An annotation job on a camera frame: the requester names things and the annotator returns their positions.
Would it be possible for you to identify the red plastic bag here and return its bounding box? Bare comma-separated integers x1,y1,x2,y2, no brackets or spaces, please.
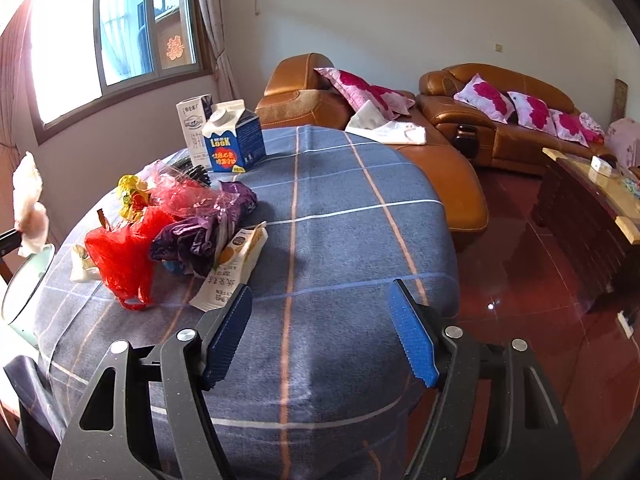
85,206,174,311

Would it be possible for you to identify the pink floral pillow on chaise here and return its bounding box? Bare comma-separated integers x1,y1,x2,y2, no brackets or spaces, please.
314,67,416,120

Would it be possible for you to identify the blue Look milk carton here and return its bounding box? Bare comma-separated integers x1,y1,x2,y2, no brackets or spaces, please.
202,100,266,174

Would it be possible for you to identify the purple plastic bag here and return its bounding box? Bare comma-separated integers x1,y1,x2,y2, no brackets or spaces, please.
150,182,258,278

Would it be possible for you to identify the beige right curtain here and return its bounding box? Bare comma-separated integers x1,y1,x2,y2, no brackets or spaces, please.
198,0,239,101

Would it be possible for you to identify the brown leather chaise sofa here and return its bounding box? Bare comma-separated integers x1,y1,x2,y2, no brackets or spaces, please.
254,52,490,234

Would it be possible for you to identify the brown leather long sofa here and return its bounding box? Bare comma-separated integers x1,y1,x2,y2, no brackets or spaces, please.
416,63,616,176

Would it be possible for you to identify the pink translucent plastic bag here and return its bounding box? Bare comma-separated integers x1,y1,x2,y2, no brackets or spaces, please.
138,160,220,219

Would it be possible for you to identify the dark wooden coffee table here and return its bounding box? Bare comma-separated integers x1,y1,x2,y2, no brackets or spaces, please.
532,148,639,307

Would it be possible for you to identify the window with grey frame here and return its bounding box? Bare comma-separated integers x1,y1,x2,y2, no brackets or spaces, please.
28,0,202,128

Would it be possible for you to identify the white orange paper packet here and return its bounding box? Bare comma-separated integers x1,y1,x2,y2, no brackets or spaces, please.
190,222,268,312

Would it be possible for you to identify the blue plaid tablecloth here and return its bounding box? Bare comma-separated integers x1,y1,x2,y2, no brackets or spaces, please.
8,126,460,479

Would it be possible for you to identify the yellow snack wrapper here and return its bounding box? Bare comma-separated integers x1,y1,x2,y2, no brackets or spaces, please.
117,174,150,223

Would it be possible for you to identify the mint green enamel basin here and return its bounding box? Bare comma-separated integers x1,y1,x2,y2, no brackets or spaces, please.
1,244,55,349

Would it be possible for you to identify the white folded cloth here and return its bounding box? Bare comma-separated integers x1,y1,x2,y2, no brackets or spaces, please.
345,100,426,145

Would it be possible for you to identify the white tall milk carton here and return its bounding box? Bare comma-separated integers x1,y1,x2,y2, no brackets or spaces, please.
176,94,213,169

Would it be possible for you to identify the white small box on table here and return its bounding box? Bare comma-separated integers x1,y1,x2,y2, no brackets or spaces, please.
590,155,614,178

